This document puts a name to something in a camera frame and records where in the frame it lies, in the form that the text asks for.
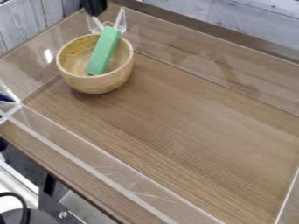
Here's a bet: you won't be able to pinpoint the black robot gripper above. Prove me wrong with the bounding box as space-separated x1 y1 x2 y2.
80 0 108 17

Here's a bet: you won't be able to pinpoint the green rectangular block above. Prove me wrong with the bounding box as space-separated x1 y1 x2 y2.
86 26 122 75

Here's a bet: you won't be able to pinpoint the light wooden bowl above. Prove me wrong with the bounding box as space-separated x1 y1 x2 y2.
56 34 135 95

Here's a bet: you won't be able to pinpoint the blue object at left edge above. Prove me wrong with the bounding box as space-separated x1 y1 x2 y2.
0 93 15 102

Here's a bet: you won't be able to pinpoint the clear acrylic tray walls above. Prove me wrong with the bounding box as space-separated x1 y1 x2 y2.
0 5 299 224

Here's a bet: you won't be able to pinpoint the black table leg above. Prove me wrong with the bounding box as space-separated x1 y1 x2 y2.
43 174 56 197

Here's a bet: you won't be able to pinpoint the black cable loop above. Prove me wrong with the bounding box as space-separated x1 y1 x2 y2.
0 192 32 224

